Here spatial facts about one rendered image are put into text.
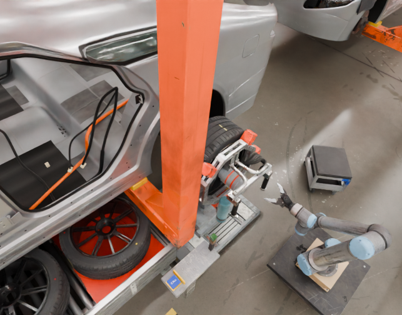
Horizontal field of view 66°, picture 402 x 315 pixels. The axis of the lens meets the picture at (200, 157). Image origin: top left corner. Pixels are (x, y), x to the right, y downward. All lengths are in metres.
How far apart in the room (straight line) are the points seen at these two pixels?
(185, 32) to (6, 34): 0.81
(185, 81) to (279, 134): 2.90
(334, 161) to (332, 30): 1.73
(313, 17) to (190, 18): 3.32
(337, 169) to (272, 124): 1.11
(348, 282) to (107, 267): 1.81
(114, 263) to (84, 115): 1.10
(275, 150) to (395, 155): 1.47
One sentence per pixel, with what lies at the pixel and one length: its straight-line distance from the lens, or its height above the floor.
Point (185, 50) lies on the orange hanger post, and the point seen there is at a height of 2.10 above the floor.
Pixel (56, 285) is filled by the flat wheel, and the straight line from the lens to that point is 2.39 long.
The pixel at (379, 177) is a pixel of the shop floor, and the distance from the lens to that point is 4.04.
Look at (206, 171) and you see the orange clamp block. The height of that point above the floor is 1.10.
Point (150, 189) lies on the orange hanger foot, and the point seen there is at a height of 0.68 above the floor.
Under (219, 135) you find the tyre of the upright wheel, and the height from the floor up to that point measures 1.17.
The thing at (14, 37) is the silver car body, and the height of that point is 1.94.
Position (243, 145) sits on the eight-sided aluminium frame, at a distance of 2.14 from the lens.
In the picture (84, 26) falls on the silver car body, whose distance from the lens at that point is 1.68.
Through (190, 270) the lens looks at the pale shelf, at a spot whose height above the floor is 0.45.
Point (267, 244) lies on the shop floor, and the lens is 3.05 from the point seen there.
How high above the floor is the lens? 2.66
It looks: 50 degrees down
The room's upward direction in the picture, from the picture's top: 6 degrees clockwise
